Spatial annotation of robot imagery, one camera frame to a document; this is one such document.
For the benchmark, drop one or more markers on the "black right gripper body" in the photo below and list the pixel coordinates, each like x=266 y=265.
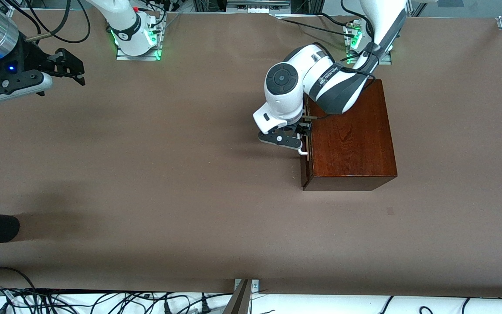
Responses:
x=32 y=56

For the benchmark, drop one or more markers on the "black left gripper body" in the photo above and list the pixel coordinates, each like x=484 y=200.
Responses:
x=300 y=128

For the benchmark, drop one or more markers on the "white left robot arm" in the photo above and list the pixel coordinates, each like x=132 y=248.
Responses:
x=286 y=100

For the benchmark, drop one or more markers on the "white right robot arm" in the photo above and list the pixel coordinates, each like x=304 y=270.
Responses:
x=124 y=22

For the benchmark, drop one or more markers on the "dark brown wooden cabinet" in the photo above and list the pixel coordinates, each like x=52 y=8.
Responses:
x=351 y=144

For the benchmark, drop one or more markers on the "brown paper table cover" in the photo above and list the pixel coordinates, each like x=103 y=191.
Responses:
x=190 y=196

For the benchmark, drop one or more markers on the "grey metal strut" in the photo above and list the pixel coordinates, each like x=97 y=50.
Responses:
x=239 y=303

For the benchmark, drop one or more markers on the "aluminium table frame rail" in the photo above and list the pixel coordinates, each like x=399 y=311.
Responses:
x=7 y=11

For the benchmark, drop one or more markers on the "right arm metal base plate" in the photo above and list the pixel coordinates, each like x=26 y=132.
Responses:
x=137 y=58

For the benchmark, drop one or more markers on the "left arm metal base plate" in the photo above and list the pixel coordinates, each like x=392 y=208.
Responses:
x=386 y=61

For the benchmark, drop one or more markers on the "black frame post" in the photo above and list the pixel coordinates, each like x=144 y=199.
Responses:
x=305 y=5

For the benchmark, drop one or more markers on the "grey network switch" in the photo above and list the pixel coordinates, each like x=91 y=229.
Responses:
x=257 y=6

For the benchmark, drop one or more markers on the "aluminium bracket plate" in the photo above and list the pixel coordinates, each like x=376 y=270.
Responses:
x=255 y=285

